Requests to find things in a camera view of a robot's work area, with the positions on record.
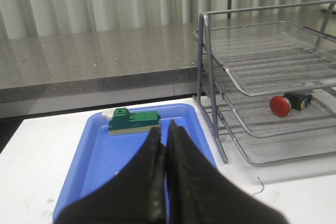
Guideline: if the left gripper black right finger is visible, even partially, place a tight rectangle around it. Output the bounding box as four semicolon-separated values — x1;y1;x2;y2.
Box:
166;121;287;223

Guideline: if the silver mesh top tray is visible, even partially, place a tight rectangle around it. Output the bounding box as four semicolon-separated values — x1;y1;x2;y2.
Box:
210;22;335;97

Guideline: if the thin wire scrap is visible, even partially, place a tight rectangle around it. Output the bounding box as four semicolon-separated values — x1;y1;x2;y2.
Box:
252;177;265;195

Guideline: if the silver metal rack frame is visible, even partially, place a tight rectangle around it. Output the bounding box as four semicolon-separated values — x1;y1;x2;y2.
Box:
194;11;335;163

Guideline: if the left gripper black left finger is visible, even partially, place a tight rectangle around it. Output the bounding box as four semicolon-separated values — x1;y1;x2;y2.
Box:
55;127;166;223

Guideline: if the silver mesh tray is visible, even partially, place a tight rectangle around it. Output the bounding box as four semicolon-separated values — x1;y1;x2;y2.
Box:
217;104;335;166
210;22;335;97
213;66;335;137

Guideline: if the green electrical module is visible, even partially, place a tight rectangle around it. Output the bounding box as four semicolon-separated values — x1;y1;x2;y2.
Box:
102;108;161;135

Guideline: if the red emergency stop button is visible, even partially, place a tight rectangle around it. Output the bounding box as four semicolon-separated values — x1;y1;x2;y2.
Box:
269;90;313;117

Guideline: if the silver mesh bottom tray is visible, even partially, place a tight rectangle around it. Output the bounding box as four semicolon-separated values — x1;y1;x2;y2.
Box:
217;104;335;166

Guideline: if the grey stone counter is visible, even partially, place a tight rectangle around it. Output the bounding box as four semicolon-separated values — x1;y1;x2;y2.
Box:
1;23;198;103

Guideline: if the blue plastic tray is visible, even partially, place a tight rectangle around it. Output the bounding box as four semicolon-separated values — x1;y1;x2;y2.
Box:
52;103;215;220

